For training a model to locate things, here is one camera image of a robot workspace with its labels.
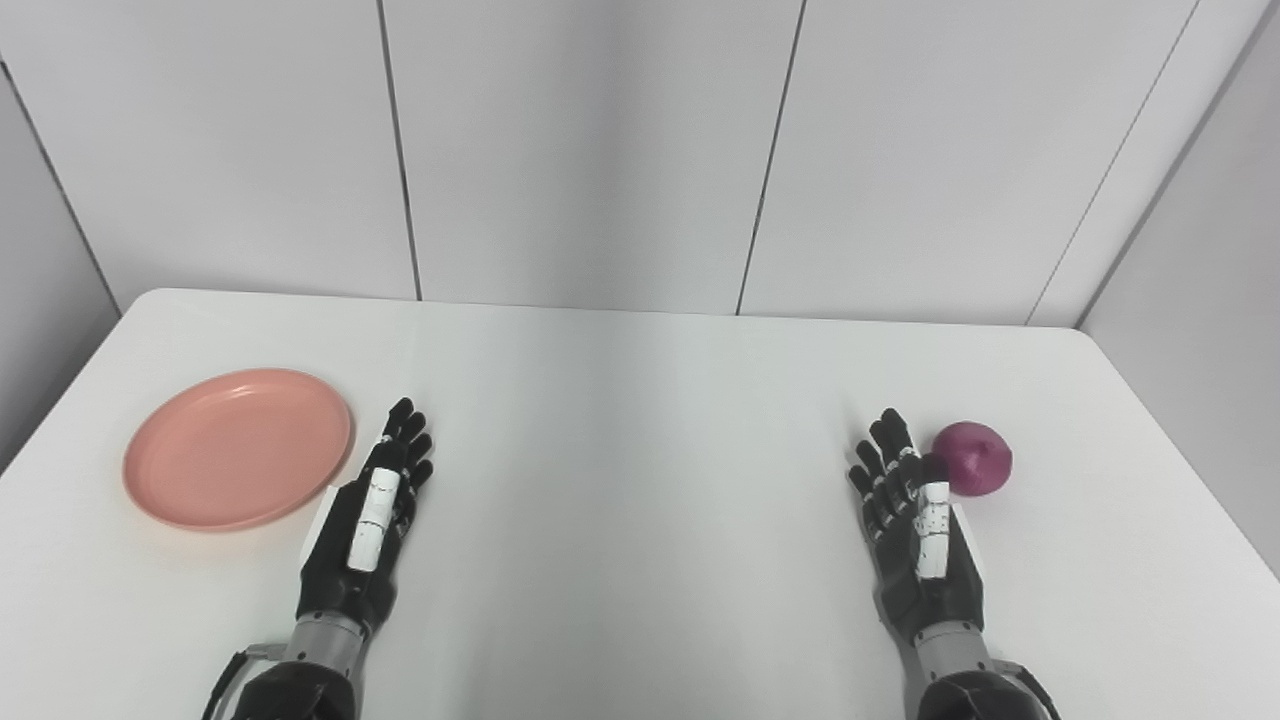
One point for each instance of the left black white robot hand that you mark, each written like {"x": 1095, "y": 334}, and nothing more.
{"x": 350, "y": 560}

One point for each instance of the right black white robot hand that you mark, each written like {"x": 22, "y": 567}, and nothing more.
{"x": 925, "y": 565}

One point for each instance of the purple red onion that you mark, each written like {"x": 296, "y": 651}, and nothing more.
{"x": 977, "y": 458}

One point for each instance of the pink round plate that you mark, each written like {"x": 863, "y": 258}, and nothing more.
{"x": 238, "y": 449}

